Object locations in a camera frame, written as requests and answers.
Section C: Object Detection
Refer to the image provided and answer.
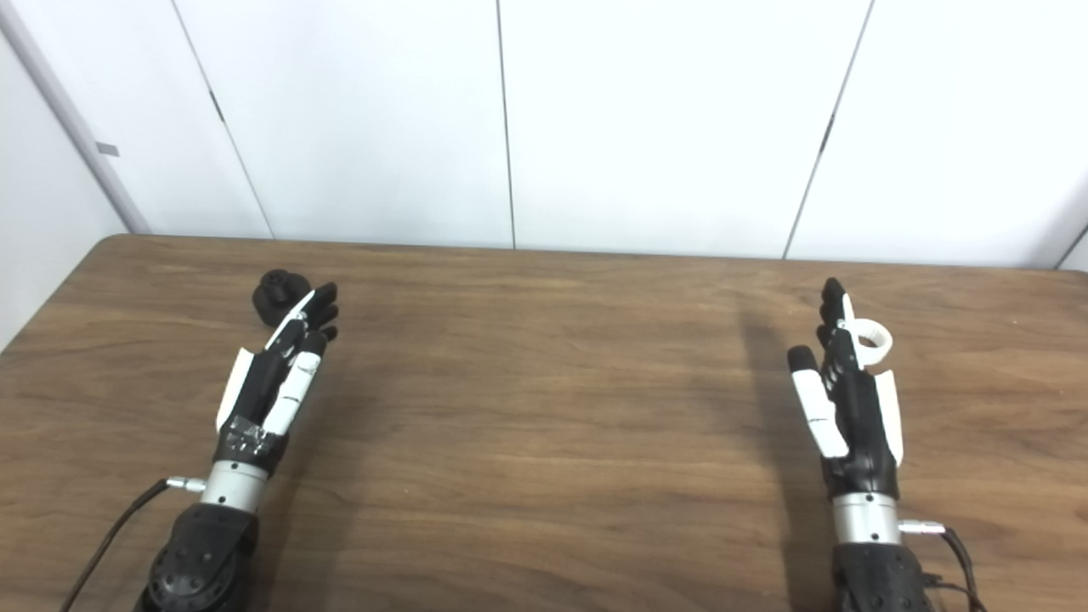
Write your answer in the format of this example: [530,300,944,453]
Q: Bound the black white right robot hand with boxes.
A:
[786,278,904,501]

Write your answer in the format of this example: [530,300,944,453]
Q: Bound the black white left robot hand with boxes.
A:
[214,282,340,475]

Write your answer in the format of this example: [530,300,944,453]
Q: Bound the white ring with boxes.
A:
[853,319,894,370]

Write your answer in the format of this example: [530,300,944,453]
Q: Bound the round black part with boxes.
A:
[252,269,309,329]

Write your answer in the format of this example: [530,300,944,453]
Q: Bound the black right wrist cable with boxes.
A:
[898,520,987,612]

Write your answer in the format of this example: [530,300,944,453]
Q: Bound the grey wall corner post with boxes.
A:
[0,0,152,235]

